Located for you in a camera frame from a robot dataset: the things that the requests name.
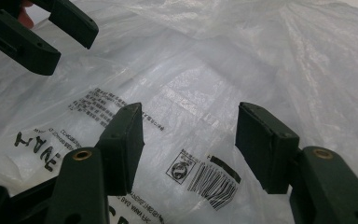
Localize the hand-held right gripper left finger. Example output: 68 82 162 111
45 102 145 224

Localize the clear smiley plastic bag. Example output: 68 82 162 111
0 0 358 224

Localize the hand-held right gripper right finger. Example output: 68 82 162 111
235 101 358 224

